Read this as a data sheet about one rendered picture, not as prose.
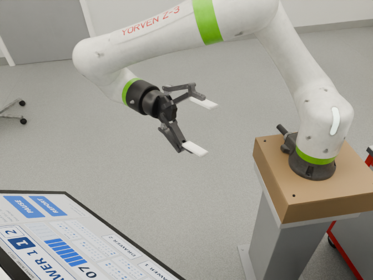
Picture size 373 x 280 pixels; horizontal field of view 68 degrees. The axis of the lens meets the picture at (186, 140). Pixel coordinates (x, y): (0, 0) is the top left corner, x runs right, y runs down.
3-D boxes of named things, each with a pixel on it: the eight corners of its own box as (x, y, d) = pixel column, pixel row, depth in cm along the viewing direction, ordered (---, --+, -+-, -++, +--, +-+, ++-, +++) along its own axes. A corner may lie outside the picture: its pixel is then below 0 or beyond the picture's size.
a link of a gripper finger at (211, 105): (196, 97, 70) (196, 94, 70) (218, 107, 67) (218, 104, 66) (188, 99, 68) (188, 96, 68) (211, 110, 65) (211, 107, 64)
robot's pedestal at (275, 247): (236, 246, 163) (251, 159, 111) (286, 239, 165) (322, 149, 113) (252, 303, 142) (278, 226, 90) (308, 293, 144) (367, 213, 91)
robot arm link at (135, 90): (122, 113, 81) (123, 83, 77) (152, 104, 90) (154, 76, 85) (136, 120, 78) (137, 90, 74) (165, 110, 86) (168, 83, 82)
